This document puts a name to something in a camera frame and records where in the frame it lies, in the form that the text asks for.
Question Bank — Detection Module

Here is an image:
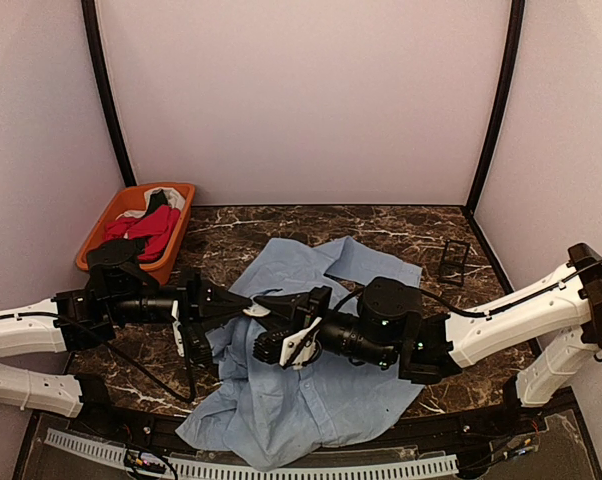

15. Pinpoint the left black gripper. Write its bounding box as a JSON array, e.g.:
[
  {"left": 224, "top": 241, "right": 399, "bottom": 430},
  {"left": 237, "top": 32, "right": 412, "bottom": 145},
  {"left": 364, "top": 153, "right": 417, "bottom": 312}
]
[{"left": 108, "top": 264, "right": 253, "bottom": 334}]

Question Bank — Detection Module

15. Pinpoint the light blue shirt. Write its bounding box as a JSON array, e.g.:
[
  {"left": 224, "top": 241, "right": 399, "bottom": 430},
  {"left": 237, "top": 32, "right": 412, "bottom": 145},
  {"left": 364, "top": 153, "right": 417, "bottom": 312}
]
[{"left": 176, "top": 237, "right": 423, "bottom": 471}]

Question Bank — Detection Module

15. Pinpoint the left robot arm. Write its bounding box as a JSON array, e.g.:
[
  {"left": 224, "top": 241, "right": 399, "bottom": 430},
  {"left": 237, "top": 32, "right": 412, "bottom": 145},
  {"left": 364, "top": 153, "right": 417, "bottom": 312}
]
[{"left": 0, "top": 239, "right": 253, "bottom": 436}]

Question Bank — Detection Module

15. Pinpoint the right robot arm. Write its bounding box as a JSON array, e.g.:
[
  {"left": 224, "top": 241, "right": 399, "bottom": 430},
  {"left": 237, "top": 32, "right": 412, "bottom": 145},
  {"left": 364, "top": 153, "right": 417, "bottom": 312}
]
[{"left": 244, "top": 243, "right": 602, "bottom": 434}]

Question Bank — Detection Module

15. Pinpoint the black brooch holder stand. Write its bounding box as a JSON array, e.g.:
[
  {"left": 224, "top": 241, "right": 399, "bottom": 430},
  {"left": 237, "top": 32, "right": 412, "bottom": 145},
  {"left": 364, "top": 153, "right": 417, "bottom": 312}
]
[{"left": 437, "top": 239, "right": 470, "bottom": 287}]

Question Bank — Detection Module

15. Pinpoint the orange plastic basket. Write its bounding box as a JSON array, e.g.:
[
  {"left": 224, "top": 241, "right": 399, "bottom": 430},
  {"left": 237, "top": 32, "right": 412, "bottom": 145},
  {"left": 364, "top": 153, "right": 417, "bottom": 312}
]
[{"left": 76, "top": 182, "right": 195, "bottom": 285}]

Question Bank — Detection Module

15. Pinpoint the red cloth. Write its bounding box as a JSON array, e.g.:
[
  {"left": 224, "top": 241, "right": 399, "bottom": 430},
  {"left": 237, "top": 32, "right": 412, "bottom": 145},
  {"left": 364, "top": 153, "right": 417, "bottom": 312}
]
[{"left": 102, "top": 206, "right": 181, "bottom": 263}]

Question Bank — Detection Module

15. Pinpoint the dark green cloth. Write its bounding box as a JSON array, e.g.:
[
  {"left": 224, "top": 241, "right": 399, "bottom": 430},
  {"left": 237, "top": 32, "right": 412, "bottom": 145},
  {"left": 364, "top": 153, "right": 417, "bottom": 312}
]
[{"left": 143, "top": 189, "right": 170, "bottom": 217}]

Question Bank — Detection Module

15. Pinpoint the white cloth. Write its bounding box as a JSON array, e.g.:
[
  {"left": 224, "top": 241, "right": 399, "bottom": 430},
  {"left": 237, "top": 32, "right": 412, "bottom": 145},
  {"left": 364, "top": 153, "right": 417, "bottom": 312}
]
[{"left": 144, "top": 188, "right": 186, "bottom": 211}]

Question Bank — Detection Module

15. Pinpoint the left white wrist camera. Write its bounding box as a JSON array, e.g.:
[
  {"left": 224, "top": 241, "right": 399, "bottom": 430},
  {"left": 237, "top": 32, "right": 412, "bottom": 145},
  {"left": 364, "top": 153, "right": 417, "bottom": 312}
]
[{"left": 170, "top": 300, "right": 185, "bottom": 358}]

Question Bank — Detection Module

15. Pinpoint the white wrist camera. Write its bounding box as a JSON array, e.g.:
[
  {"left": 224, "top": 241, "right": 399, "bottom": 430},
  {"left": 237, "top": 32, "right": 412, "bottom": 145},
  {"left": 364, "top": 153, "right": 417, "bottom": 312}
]
[
  {"left": 279, "top": 317, "right": 323, "bottom": 370},
  {"left": 170, "top": 300, "right": 185, "bottom": 358}
]

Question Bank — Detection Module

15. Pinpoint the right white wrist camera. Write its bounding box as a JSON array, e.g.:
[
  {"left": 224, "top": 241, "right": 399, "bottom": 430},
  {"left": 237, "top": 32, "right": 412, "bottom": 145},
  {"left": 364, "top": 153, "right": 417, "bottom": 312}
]
[{"left": 279, "top": 317, "right": 323, "bottom": 370}]

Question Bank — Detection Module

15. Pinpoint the white perforated cable tray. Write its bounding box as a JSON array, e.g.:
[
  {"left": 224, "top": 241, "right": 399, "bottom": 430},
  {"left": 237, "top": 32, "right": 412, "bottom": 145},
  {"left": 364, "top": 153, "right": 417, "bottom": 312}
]
[{"left": 44, "top": 428, "right": 460, "bottom": 480}]

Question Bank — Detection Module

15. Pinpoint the black left frame pole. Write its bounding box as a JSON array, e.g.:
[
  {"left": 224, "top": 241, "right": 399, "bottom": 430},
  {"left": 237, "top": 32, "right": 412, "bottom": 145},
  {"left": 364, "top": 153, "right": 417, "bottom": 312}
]
[{"left": 81, "top": 0, "right": 137, "bottom": 187}]

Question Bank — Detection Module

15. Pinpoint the black frame pole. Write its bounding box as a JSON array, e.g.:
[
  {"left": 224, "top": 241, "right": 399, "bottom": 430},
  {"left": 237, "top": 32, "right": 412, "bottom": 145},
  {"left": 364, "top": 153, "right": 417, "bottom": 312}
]
[
  {"left": 465, "top": 0, "right": 526, "bottom": 216},
  {"left": 81, "top": 0, "right": 137, "bottom": 187}
]

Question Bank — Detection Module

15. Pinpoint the black right frame pole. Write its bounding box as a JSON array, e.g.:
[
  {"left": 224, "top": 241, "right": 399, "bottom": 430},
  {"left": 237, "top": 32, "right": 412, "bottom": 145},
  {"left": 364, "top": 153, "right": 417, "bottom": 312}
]
[{"left": 465, "top": 0, "right": 526, "bottom": 216}]

